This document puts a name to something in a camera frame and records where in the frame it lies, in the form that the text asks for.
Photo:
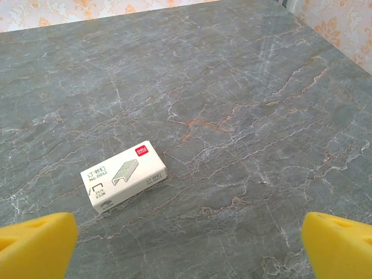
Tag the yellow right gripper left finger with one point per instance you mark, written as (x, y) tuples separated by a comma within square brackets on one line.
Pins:
[(35, 247)]

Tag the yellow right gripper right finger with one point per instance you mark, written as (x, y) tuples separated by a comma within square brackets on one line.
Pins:
[(337, 250)]

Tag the white staple box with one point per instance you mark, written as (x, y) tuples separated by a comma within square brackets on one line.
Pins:
[(125, 177)]

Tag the aluminium frame post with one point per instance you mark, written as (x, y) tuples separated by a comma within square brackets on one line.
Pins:
[(287, 4)]

